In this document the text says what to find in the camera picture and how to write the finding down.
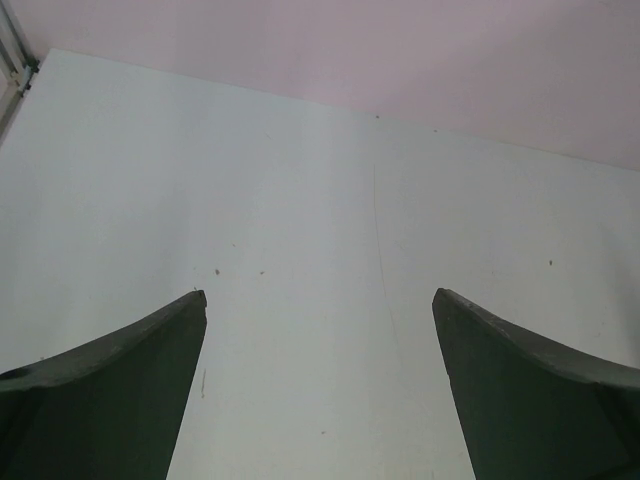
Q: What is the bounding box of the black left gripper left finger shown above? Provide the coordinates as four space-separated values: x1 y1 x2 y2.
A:
1 290 207 479

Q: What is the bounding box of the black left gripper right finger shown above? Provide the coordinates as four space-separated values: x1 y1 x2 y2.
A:
432 288 639 479

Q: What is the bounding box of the aluminium frame post left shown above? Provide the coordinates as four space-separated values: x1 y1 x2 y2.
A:
1 0 41 140

